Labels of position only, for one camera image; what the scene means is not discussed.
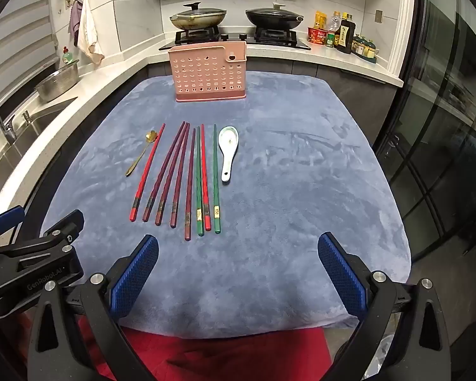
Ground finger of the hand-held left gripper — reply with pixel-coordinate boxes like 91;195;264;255
0;210;85;259
0;205;25;247

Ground white towel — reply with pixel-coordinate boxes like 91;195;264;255
78;0;105;64

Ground black-framed glass door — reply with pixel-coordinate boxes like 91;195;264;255
373;0;476;286

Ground white window blinds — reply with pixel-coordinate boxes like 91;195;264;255
0;0;62;100

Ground green condiment jar set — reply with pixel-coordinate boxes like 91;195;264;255
351;35;378;64

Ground black gas stove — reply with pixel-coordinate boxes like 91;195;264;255
159;28;312;51

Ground red cloth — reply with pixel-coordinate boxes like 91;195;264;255
73;317;352;381

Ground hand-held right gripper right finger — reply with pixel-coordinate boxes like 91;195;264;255
317;232;451;381

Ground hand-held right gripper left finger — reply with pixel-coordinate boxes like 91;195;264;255
27;233;160;381

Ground grey base cabinet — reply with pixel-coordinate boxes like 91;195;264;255
317;63;399;155

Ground gold flower spoon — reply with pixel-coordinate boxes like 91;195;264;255
126;130;158;177

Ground pink perforated utensil holder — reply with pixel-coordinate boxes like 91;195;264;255
169;42;248;103

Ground green chopstick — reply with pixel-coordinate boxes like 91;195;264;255
196;126;205;237
213;123;222;235

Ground steel colander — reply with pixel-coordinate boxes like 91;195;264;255
34;59;81;103

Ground blue fleece mat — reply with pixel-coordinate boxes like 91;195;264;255
40;70;413;340

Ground black wok with lid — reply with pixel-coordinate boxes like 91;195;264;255
245;3;304;31

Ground steel faucet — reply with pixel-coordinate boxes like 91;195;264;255
0;91;17;145

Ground beige wok with glass lid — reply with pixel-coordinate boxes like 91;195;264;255
170;2;228;31

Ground white kitchen counter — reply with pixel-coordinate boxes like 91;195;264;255
0;36;404;223

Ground purple cloth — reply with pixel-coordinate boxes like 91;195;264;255
67;0;83;47

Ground steel sink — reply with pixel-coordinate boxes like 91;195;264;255
0;97;78;191

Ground dark sauce bottle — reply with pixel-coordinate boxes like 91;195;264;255
336;13;357;54

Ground white ceramic spoon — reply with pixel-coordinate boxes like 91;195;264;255
219;126;240;184

